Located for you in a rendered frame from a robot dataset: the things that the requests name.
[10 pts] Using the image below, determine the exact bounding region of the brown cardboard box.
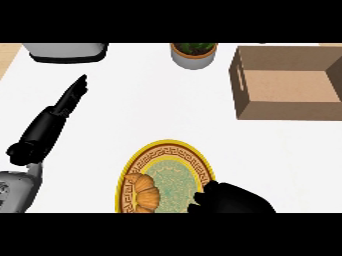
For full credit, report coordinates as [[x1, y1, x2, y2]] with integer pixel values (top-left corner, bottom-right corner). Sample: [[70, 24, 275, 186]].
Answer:
[[228, 45, 342, 122]]

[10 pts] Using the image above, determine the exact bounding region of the orange bell pepper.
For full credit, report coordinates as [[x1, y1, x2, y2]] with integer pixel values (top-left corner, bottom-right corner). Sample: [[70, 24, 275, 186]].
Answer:
[[124, 172, 161, 212]]

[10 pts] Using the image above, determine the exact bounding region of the yellow patterned plate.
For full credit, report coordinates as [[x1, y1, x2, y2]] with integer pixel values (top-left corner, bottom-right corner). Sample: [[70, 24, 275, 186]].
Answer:
[[114, 139, 219, 214]]

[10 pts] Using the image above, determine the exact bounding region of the potted green plant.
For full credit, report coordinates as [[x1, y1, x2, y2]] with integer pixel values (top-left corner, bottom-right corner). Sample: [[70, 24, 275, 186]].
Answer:
[[170, 42, 219, 71]]

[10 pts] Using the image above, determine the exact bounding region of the grey black appliance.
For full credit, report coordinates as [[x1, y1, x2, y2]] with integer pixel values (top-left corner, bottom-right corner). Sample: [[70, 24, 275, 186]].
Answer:
[[22, 42, 111, 64]]

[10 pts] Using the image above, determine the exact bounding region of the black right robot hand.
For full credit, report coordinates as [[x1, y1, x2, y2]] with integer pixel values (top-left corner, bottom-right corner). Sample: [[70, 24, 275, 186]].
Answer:
[[186, 180, 278, 214]]

